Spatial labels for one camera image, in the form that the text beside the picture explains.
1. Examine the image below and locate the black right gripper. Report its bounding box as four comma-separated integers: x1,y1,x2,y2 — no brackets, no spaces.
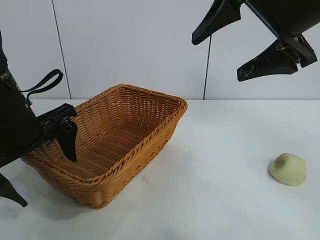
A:
191,0,320,83

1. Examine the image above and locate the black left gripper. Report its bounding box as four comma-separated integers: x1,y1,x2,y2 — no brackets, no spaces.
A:
0,71,78,208

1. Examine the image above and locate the brown woven wicker basket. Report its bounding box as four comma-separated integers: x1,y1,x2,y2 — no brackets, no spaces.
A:
21,83,189,210

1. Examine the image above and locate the pale yellow egg yolk pastry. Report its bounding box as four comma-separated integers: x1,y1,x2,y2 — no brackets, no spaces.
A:
268,152,307,187

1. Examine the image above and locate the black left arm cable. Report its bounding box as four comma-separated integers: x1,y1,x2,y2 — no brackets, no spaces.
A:
20,69,64,107

